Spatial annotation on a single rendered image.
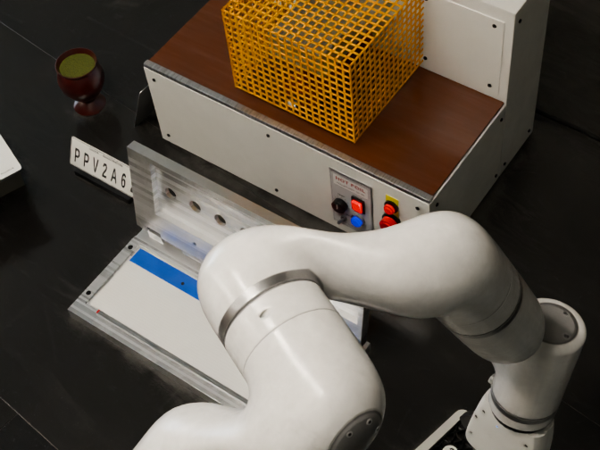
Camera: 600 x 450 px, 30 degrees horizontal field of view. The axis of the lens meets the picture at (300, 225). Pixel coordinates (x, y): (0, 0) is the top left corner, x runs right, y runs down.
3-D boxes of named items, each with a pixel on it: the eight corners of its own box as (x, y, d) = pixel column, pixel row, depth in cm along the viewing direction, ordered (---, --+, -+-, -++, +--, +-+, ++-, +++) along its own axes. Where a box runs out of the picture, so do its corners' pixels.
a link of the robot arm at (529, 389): (473, 378, 137) (525, 431, 132) (494, 307, 128) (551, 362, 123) (522, 348, 141) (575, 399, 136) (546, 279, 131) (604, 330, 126)
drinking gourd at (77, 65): (63, 95, 209) (48, 53, 200) (107, 82, 210) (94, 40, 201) (71, 127, 204) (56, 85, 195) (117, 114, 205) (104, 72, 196)
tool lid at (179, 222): (126, 146, 172) (134, 139, 173) (137, 231, 186) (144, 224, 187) (366, 272, 155) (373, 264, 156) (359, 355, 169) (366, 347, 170)
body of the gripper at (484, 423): (471, 392, 138) (455, 443, 146) (537, 445, 133) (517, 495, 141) (509, 360, 142) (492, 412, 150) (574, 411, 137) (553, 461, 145)
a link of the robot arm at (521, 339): (370, 251, 116) (455, 332, 142) (472, 354, 107) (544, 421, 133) (431, 189, 116) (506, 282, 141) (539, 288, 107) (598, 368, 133)
